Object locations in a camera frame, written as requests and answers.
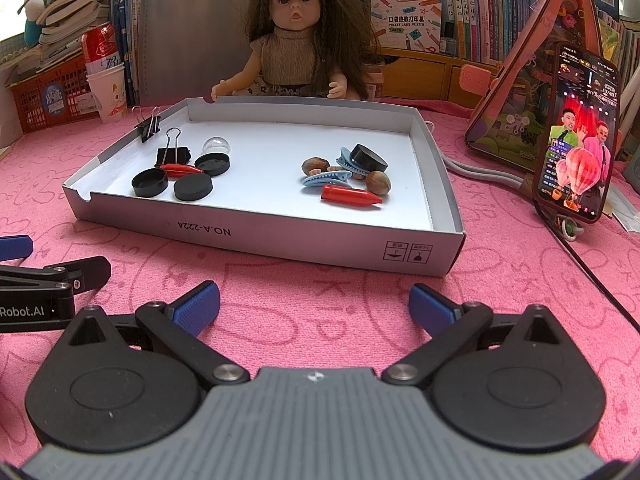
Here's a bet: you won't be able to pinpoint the row of blue magazines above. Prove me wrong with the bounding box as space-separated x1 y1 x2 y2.
109 0 144 106

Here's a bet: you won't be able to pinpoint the black smartphone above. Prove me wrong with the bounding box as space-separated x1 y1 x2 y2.
533 41 621 225

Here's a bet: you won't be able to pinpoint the clear plastic dome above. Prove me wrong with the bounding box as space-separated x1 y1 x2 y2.
200 135 234 157

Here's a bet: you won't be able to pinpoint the brown-haired doll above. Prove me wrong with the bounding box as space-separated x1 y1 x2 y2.
209 0 386 104

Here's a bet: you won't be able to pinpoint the white paper sheets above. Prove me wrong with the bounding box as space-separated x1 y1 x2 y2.
612 194 640 234

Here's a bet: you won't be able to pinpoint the red soda can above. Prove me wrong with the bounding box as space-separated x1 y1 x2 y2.
80 22 124 79

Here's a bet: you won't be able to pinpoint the black cable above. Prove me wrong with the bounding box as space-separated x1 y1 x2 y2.
534 204 640 332

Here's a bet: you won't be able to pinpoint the pink bunny-print towel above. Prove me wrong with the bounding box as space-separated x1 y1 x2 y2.
0 94 640 466

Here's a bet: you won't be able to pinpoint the white paper cup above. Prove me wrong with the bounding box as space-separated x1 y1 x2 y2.
85 64 129 124

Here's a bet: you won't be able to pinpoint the red basket with blue sticker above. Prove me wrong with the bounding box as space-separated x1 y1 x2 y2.
7 52 101 134

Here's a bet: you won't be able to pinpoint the wooden drawer organiser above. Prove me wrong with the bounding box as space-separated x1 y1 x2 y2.
382 49 504 111

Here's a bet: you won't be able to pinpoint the stack of worn books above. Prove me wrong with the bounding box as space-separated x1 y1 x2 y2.
0 0 116 72

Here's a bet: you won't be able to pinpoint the shallow grey cardboard box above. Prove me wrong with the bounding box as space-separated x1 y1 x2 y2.
62 95 466 279

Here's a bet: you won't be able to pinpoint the pink triangular cartoon case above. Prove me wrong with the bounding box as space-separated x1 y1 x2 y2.
463 0 619 171

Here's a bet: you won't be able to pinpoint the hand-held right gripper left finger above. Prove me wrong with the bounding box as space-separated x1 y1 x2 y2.
55 281 251 387

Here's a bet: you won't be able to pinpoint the black round cap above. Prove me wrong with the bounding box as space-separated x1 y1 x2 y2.
131 168 170 198
173 174 214 203
193 152 231 177
348 143 390 174

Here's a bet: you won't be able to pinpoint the white green ring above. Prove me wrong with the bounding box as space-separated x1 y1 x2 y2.
557 214 586 242

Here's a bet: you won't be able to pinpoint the small blue plush toy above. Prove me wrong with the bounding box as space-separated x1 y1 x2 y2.
17 0 49 46

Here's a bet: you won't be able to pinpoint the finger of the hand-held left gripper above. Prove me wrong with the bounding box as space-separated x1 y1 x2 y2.
0 235 35 262
0 255 112 292

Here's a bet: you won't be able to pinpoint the pencil-print cardboard box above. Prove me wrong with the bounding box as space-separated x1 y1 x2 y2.
368 0 444 54

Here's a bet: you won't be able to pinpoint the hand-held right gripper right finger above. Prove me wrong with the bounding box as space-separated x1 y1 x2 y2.
382 283 576 387

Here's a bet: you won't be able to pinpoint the black binder clip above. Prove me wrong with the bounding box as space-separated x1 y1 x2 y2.
156 128 194 166
132 105 162 144

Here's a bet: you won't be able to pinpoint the grey double cable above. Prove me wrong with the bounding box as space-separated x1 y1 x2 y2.
423 119 539 187

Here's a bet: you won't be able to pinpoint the row of upright books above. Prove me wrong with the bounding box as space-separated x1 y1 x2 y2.
400 0 557 67

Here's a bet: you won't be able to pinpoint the red pointed cap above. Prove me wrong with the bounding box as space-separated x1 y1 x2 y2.
158 162 205 180
321 184 384 209

